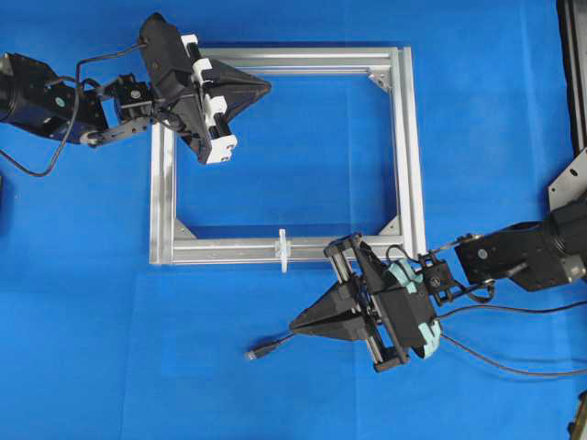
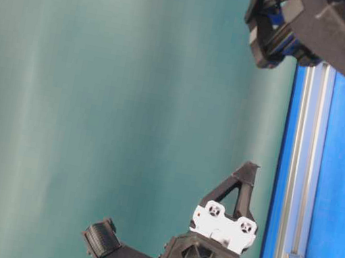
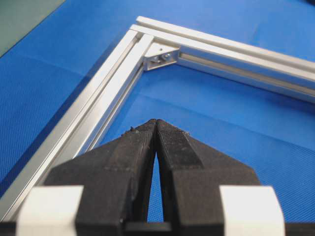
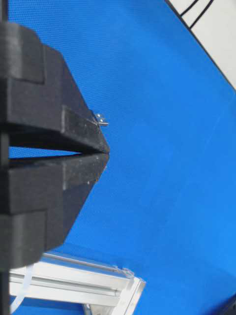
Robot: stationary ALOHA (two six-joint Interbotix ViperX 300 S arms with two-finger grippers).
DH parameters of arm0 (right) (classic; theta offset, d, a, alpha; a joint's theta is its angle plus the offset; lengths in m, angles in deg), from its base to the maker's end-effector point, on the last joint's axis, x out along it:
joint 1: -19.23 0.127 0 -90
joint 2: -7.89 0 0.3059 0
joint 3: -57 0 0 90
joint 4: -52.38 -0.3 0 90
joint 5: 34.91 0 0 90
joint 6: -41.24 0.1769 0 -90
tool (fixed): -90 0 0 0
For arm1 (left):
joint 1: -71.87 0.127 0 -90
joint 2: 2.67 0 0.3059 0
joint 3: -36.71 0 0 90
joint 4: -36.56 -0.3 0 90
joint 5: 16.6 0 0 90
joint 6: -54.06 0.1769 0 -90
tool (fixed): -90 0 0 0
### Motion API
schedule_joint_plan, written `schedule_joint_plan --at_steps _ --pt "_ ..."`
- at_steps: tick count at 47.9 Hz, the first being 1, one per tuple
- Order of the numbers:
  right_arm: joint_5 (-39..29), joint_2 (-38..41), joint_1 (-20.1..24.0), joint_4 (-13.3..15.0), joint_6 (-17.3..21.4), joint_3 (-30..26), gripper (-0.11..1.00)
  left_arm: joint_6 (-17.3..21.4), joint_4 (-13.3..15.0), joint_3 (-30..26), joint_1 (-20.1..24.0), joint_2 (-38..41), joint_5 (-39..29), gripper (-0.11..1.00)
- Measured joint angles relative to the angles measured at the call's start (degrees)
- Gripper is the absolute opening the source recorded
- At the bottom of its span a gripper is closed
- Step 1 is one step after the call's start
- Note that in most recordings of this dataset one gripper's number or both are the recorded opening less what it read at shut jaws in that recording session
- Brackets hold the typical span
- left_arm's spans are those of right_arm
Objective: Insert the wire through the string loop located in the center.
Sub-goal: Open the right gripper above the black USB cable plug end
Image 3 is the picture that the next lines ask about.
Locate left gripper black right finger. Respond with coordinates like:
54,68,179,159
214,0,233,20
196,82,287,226
156,119,285,236

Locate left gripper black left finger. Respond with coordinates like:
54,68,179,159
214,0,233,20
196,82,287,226
16,118,158,236

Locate blue cloth mat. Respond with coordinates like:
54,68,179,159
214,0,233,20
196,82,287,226
0,0,315,222

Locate aluminium extrusion frame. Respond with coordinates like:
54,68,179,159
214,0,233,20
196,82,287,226
0,16,315,221

